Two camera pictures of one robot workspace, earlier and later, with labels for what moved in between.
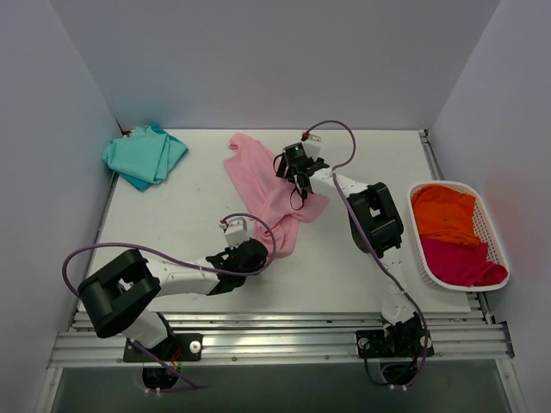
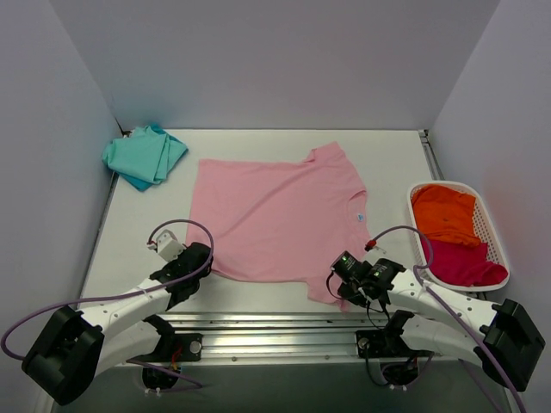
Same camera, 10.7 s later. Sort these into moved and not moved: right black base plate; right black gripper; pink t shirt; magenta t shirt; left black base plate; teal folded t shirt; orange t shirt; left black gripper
Moved: pink t shirt; left black gripper; right black gripper
Not moved: left black base plate; teal folded t shirt; magenta t shirt; orange t shirt; right black base plate
